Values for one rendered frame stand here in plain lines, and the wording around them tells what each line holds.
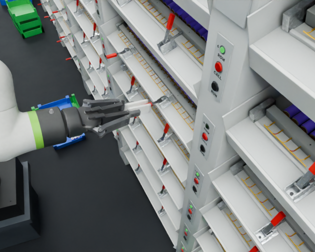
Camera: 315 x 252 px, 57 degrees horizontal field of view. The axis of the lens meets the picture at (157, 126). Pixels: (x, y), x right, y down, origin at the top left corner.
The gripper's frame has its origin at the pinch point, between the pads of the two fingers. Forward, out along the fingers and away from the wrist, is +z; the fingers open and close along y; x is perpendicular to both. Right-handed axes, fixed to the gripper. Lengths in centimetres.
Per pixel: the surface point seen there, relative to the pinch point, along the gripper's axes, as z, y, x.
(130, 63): 8.1, -22.8, -1.1
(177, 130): 7.5, 10.2, -1.5
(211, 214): 12.3, 29.0, -19.1
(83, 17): 14, -92, -18
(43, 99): -7, -123, -95
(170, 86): 11.2, -2.3, 3.5
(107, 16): 7.2, -42.6, 5.9
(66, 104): 4, -99, -82
